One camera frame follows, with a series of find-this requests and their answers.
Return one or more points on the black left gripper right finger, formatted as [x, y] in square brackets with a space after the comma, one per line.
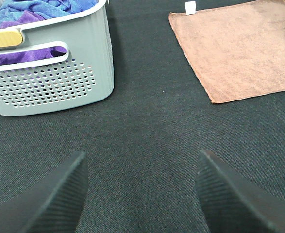
[232, 204]

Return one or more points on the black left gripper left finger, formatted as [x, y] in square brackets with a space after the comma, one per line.
[54, 205]

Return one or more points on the brown microfibre towel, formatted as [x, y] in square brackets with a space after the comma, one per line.
[237, 51]

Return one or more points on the black table mat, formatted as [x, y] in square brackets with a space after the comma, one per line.
[143, 141]

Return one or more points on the grey perforated laundry basket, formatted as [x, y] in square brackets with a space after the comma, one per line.
[84, 74]

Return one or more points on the purple towel in basket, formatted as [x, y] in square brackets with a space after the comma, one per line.
[28, 54]

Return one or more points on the blue towel in basket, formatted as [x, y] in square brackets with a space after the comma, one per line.
[47, 8]

